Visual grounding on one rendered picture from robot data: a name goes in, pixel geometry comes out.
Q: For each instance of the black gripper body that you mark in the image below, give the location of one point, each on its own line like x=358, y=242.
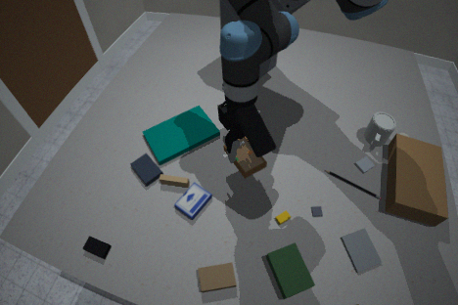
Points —
x=227, y=117

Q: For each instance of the yellow rectangular block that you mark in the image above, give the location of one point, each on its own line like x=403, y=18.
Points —
x=283, y=217

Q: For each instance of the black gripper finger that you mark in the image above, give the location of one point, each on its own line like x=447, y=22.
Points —
x=231, y=144

